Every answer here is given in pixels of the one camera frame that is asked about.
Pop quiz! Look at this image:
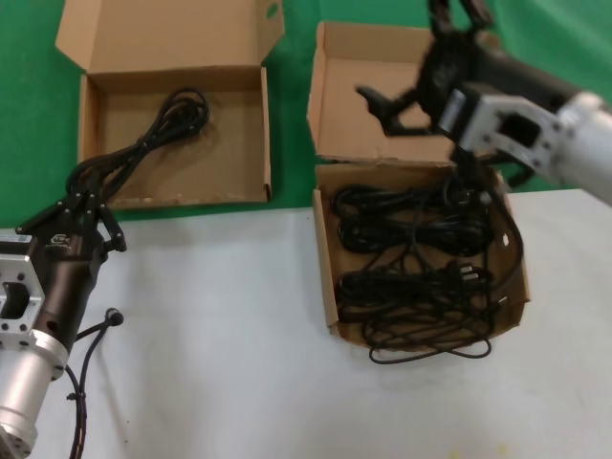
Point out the cardboard box with torn lid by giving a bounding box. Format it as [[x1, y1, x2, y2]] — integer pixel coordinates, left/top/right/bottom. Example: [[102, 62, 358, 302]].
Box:
[[305, 21, 532, 345]]

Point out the green cloth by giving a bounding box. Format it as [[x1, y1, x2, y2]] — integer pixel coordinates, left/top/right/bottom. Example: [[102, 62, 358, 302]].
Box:
[[0, 0, 612, 226]]

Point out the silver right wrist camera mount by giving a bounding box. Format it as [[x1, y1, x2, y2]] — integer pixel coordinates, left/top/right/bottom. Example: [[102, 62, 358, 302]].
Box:
[[439, 83, 563, 176]]

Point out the cardboard box with round-holed lid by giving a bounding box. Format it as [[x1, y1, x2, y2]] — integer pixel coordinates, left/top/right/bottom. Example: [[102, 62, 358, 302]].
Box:
[[55, 0, 287, 211]]

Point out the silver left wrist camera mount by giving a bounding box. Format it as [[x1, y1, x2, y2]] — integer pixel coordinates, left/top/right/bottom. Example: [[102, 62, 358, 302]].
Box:
[[0, 232, 48, 350]]

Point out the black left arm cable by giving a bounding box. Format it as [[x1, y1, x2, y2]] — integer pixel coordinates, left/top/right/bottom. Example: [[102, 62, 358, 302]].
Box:
[[64, 308, 125, 459]]

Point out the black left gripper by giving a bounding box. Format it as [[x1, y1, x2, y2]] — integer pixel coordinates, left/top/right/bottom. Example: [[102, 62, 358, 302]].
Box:
[[18, 192, 128, 346]]

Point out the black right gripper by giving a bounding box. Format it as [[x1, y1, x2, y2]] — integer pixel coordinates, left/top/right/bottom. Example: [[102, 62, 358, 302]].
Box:
[[356, 0, 579, 140]]

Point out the black power cord bundle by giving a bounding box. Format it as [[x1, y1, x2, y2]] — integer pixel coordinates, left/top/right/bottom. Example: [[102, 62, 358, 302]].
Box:
[[64, 87, 211, 211], [337, 262, 498, 321], [337, 214, 496, 252], [332, 184, 493, 216], [361, 310, 496, 365]]

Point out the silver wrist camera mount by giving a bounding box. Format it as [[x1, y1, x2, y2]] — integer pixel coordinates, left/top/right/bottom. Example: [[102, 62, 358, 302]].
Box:
[[439, 83, 563, 176], [0, 232, 48, 350]]

